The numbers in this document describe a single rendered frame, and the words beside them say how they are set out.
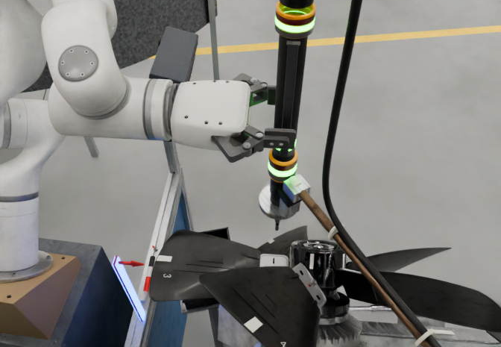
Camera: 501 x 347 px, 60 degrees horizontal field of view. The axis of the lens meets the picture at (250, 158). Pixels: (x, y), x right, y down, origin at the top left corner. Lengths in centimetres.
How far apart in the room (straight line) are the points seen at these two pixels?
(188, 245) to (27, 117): 48
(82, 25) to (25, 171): 64
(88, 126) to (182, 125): 13
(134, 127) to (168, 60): 82
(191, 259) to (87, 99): 54
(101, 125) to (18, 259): 67
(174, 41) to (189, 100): 90
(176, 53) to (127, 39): 110
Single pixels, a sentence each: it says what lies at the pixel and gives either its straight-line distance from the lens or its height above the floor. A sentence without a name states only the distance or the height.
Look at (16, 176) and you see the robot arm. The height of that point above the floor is 126.
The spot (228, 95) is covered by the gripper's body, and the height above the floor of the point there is 167.
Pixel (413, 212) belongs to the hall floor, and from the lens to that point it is 265.
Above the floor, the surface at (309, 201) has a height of 154.
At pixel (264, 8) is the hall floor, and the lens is 413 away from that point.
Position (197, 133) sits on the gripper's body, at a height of 166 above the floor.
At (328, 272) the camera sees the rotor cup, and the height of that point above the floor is 124.
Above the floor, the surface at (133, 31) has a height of 75.
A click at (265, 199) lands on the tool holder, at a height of 146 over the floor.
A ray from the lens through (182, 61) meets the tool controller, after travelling 140.
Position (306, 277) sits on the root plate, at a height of 125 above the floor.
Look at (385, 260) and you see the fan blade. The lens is 111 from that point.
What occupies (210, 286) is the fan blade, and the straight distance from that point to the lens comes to 70.
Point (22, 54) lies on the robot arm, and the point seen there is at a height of 152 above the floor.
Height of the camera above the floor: 206
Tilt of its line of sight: 49 degrees down
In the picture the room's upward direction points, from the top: straight up
